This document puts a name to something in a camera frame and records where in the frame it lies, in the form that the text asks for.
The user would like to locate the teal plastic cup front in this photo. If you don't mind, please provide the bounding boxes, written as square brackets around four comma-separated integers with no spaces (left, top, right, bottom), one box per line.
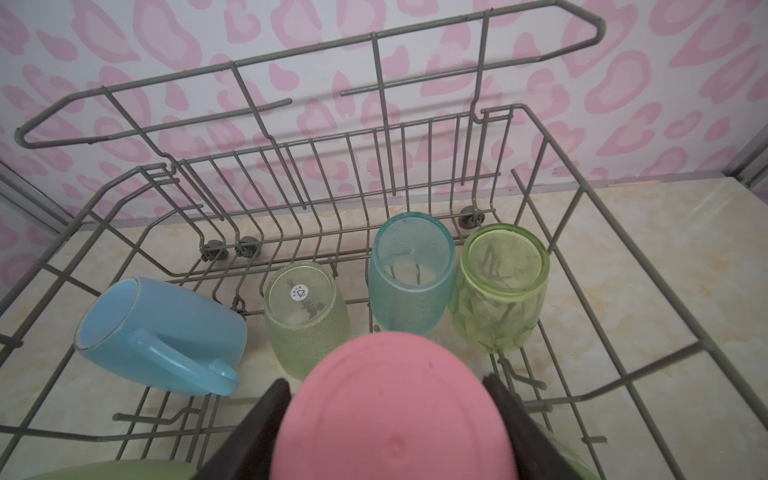
[368,212,456,336]

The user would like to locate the light blue ceramic mug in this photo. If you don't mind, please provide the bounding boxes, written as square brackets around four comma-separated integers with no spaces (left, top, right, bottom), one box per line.
[73,277,247,396]

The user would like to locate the light green ceramic mug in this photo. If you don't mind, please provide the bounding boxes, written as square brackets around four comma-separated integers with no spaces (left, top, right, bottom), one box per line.
[32,459,197,480]

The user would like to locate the grey wire dish rack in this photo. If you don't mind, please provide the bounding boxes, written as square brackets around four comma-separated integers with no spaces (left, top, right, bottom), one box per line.
[1,1,767,479]

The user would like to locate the pink plastic cup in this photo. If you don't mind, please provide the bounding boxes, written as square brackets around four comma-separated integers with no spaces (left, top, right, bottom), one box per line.
[270,332,518,479]

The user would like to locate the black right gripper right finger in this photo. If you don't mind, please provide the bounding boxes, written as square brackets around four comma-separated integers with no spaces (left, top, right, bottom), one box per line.
[482,374,580,480]

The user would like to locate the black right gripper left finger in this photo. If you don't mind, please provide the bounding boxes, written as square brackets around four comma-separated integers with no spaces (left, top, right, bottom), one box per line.
[193,378,291,480]

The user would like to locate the yellow-green plastic cup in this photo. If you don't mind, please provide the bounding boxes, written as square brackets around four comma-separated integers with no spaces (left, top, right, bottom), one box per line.
[540,426,600,480]

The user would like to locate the green transparent plastic cup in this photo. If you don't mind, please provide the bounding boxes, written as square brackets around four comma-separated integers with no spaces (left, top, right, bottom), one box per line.
[448,223,550,353]

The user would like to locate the pale yellow plastic cup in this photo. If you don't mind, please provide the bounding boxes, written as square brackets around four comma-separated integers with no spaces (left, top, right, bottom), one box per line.
[264,261,351,380]

